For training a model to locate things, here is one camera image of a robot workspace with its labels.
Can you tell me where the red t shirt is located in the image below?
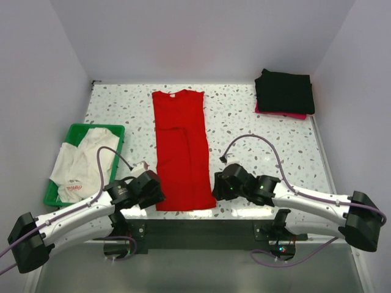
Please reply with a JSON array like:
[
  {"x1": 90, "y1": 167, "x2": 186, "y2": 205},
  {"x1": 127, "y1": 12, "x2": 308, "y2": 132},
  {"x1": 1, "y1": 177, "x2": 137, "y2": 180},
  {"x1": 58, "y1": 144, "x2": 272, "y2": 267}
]
[{"x1": 152, "y1": 90, "x2": 216, "y2": 212}]

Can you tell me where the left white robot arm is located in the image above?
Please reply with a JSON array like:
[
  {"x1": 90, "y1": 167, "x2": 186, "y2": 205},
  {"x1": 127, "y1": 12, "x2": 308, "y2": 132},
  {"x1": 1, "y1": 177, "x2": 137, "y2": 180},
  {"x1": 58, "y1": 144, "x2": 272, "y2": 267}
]
[{"x1": 7, "y1": 170, "x2": 165, "y2": 273}]

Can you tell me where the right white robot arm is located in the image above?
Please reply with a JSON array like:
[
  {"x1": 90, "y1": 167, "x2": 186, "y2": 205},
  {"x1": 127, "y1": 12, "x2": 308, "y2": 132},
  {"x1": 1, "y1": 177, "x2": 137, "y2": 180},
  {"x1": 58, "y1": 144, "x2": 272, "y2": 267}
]
[{"x1": 212, "y1": 164, "x2": 384, "y2": 252}]

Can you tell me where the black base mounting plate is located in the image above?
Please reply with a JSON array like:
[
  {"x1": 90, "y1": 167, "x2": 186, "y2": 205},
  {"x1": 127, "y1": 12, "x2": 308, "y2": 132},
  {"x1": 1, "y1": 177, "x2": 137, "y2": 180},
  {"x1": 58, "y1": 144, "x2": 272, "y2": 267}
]
[{"x1": 110, "y1": 219, "x2": 308, "y2": 254}]

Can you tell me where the white t shirt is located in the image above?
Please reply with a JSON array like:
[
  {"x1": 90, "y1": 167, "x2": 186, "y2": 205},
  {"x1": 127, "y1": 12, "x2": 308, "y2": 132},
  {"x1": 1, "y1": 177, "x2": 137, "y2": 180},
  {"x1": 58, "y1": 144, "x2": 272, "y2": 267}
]
[{"x1": 49, "y1": 128, "x2": 119, "y2": 203}]

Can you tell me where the pink folded t shirt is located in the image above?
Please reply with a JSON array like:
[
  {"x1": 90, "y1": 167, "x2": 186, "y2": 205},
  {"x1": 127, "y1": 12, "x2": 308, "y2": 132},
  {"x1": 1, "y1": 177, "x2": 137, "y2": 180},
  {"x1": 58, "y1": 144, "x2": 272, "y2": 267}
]
[{"x1": 255, "y1": 103, "x2": 307, "y2": 120}]

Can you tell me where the black folded t shirt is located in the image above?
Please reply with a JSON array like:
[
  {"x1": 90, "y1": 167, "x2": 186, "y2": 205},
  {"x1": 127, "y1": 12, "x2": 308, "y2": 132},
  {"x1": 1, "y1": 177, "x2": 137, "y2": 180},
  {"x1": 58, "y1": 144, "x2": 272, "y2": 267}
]
[{"x1": 255, "y1": 68, "x2": 315, "y2": 115}]

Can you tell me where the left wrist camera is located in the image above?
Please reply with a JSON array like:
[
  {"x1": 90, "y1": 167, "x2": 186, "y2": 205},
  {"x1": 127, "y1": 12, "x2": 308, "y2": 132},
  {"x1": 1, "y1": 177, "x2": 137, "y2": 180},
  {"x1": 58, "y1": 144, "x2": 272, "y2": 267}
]
[{"x1": 130, "y1": 161, "x2": 148, "y2": 178}]

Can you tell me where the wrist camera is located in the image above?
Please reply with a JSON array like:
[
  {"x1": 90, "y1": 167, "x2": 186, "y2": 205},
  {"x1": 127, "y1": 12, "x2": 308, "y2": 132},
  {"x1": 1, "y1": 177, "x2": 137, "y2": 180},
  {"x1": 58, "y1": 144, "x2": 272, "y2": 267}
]
[
  {"x1": 219, "y1": 154, "x2": 239, "y2": 166},
  {"x1": 130, "y1": 161, "x2": 148, "y2": 178}
]

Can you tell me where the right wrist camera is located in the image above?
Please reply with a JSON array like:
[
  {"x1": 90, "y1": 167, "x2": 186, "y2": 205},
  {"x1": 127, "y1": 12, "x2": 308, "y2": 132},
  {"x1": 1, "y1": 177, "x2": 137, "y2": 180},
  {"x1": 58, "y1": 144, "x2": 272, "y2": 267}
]
[{"x1": 219, "y1": 154, "x2": 239, "y2": 166}]

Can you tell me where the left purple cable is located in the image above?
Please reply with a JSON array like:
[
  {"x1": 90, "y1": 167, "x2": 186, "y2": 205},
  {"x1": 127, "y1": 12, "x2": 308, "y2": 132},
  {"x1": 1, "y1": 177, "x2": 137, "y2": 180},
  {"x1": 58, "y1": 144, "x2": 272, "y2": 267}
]
[{"x1": 0, "y1": 146, "x2": 135, "y2": 275}]

